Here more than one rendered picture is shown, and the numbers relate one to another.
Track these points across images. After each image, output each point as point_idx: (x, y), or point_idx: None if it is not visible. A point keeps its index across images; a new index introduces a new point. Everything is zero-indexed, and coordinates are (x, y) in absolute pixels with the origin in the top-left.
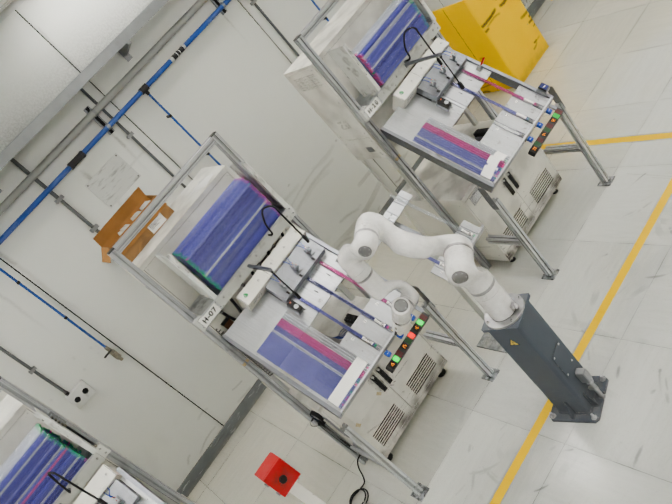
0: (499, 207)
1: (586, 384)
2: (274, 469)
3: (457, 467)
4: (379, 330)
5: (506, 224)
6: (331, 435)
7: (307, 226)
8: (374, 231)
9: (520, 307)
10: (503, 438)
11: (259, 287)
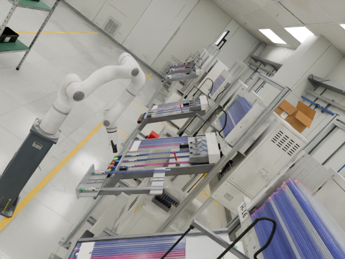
0: None
1: None
2: (150, 133)
3: (75, 198)
4: (131, 159)
5: None
6: None
7: (214, 167)
8: (122, 57)
9: (35, 123)
10: (50, 200)
11: (207, 136)
